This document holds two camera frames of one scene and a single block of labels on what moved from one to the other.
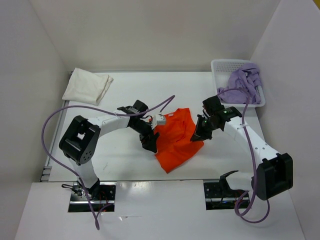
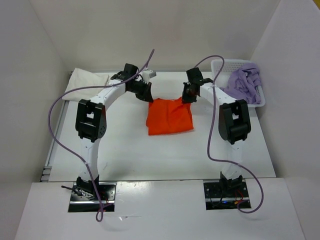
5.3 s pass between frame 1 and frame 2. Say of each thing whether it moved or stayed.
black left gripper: moved
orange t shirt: moved
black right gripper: moved
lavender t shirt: stayed
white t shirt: stayed
